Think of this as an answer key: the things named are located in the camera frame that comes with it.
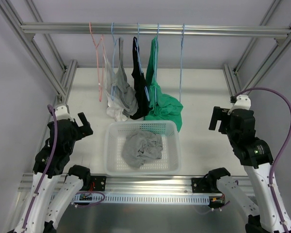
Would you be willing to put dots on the aluminium frame left struts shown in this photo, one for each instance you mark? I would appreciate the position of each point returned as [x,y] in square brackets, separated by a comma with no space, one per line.
[63,84]

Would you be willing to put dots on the white slotted cable duct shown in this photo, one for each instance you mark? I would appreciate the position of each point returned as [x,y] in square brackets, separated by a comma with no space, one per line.
[143,199]

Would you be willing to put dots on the aluminium frame right struts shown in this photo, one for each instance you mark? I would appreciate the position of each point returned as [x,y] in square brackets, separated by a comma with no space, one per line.
[261,54]

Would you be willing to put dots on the aluminium hanging rail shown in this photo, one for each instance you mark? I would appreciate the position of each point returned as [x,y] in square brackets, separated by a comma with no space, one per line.
[154,29]

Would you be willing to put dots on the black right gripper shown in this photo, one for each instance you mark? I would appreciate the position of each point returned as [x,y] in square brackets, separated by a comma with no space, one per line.
[223,120]

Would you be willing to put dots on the blue hanger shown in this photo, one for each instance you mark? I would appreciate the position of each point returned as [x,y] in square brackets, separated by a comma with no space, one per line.
[139,60]
[181,55]
[156,62]

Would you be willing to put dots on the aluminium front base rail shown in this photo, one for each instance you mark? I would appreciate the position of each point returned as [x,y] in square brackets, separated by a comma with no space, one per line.
[148,184]

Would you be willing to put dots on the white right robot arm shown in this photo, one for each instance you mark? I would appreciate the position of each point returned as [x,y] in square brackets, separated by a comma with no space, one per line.
[267,214]

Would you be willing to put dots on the grey tank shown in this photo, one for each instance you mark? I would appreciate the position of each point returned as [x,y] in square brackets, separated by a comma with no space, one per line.
[120,88]
[142,147]

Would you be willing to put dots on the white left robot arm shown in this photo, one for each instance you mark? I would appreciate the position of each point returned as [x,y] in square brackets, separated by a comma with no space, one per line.
[42,214]

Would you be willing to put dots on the aluminium frame struts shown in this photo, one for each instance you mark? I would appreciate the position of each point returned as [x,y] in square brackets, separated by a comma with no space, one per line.
[261,54]
[63,84]

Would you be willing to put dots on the black tank top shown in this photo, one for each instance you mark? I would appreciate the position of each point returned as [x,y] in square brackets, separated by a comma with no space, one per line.
[139,84]

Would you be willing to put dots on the white tank top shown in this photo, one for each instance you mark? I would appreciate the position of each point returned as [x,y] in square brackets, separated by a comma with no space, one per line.
[115,107]

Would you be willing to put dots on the green tank top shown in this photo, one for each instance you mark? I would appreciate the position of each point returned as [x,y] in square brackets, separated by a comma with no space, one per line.
[167,107]

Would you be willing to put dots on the white perforated plastic basket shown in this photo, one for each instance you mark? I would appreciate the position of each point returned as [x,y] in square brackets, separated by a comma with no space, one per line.
[115,137]

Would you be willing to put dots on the pink hanger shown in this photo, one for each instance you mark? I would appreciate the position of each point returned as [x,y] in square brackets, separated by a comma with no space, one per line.
[99,48]

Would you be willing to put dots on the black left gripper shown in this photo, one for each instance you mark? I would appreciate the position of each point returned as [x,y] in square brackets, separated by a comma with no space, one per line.
[78,127]

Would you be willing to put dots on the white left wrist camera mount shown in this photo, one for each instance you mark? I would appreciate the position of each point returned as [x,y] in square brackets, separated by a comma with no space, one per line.
[62,112]

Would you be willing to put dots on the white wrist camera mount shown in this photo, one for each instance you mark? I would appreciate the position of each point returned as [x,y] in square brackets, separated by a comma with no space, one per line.
[62,112]
[240,102]

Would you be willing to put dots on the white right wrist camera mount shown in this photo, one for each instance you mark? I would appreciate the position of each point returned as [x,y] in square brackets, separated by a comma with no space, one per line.
[240,102]

